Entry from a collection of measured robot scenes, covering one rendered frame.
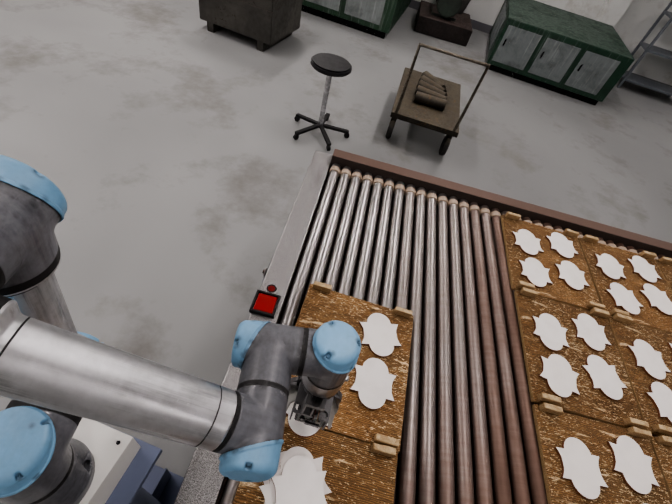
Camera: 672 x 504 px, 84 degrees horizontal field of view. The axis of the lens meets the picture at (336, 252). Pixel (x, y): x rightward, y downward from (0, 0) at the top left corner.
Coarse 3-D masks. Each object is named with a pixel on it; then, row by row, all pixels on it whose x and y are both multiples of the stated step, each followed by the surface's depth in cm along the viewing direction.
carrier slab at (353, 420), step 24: (312, 288) 119; (312, 312) 113; (336, 312) 115; (360, 312) 117; (384, 312) 118; (360, 336) 111; (408, 336) 114; (360, 360) 106; (384, 360) 108; (408, 360) 109; (360, 408) 98; (384, 408) 99; (336, 432) 93; (360, 432) 94; (384, 432) 95
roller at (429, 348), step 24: (432, 192) 167; (432, 216) 156; (432, 240) 147; (432, 264) 138; (432, 288) 131; (432, 312) 124; (432, 336) 118; (432, 360) 113; (432, 384) 108; (432, 408) 103; (432, 432) 99; (432, 456) 95; (432, 480) 91
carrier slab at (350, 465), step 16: (288, 432) 90; (320, 432) 92; (288, 448) 88; (320, 448) 90; (336, 448) 90; (352, 448) 91; (368, 448) 92; (336, 464) 88; (352, 464) 89; (368, 464) 89; (384, 464) 90; (336, 480) 86; (352, 480) 86; (368, 480) 87; (384, 480) 88; (240, 496) 80; (256, 496) 81; (336, 496) 84; (352, 496) 84; (368, 496) 85; (384, 496) 86
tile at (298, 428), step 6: (288, 408) 82; (288, 414) 81; (294, 414) 81; (288, 420) 80; (294, 420) 80; (294, 426) 80; (300, 426) 80; (306, 426) 80; (294, 432) 79; (300, 432) 79; (306, 432) 79; (312, 432) 79
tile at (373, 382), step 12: (372, 360) 106; (360, 372) 103; (372, 372) 104; (384, 372) 104; (360, 384) 101; (372, 384) 101; (384, 384) 102; (360, 396) 99; (372, 396) 99; (384, 396) 100; (372, 408) 97
